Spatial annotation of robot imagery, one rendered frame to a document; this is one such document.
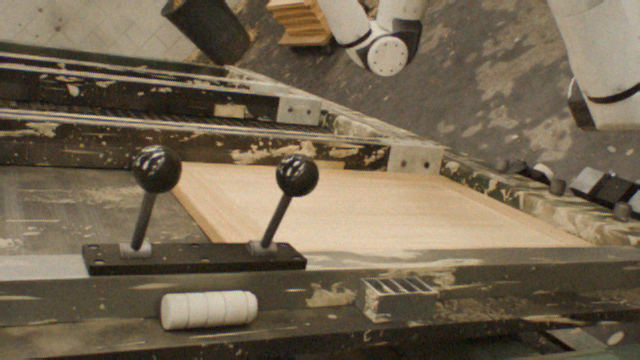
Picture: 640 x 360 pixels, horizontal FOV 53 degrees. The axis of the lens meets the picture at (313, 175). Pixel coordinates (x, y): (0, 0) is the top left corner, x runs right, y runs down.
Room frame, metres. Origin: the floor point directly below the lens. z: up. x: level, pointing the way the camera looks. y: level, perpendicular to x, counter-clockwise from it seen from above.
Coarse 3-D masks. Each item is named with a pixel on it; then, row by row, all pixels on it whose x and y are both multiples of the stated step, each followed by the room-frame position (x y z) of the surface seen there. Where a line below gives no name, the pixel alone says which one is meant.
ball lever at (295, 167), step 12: (288, 156) 0.49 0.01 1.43; (300, 156) 0.48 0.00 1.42; (288, 168) 0.47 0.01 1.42; (300, 168) 0.47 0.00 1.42; (312, 168) 0.47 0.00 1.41; (276, 180) 0.48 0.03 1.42; (288, 180) 0.47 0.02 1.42; (300, 180) 0.47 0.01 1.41; (312, 180) 0.47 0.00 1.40; (288, 192) 0.47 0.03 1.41; (300, 192) 0.47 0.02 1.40; (288, 204) 0.49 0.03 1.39; (276, 216) 0.50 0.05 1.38; (276, 228) 0.51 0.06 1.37; (252, 240) 0.53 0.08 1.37; (264, 240) 0.51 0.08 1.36; (252, 252) 0.52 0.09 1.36; (264, 252) 0.52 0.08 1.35; (276, 252) 0.52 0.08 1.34
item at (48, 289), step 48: (0, 288) 0.48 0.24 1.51; (48, 288) 0.48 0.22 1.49; (96, 288) 0.49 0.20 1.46; (144, 288) 0.49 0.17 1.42; (192, 288) 0.49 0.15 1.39; (240, 288) 0.50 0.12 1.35; (288, 288) 0.50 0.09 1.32; (336, 288) 0.50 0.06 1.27; (480, 288) 0.52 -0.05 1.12; (528, 288) 0.53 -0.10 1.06; (576, 288) 0.53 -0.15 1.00; (624, 288) 0.54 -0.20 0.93
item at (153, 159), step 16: (144, 160) 0.46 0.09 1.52; (160, 160) 0.46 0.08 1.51; (176, 160) 0.46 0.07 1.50; (144, 176) 0.46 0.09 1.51; (160, 176) 0.45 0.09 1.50; (176, 176) 0.46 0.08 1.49; (144, 192) 0.48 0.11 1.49; (160, 192) 0.46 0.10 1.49; (144, 208) 0.49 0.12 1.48; (144, 224) 0.49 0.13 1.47; (128, 240) 0.52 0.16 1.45; (144, 240) 0.52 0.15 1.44; (128, 256) 0.50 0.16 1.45; (144, 256) 0.51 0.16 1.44
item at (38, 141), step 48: (0, 144) 0.96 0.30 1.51; (48, 144) 0.97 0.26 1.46; (96, 144) 0.98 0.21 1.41; (144, 144) 0.98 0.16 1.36; (192, 144) 0.99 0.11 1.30; (240, 144) 1.00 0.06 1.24; (288, 144) 1.00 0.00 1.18; (336, 144) 1.01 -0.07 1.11; (384, 144) 1.02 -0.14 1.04; (432, 144) 1.07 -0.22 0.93
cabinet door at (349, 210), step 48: (192, 192) 0.81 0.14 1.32; (240, 192) 0.83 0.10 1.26; (336, 192) 0.86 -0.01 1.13; (384, 192) 0.88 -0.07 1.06; (432, 192) 0.90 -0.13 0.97; (240, 240) 0.63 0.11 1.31; (288, 240) 0.64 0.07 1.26; (336, 240) 0.65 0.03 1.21; (384, 240) 0.65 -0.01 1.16; (432, 240) 0.66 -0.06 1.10; (480, 240) 0.66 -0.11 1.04; (528, 240) 0.67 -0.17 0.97; (576, 240) 0.67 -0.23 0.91
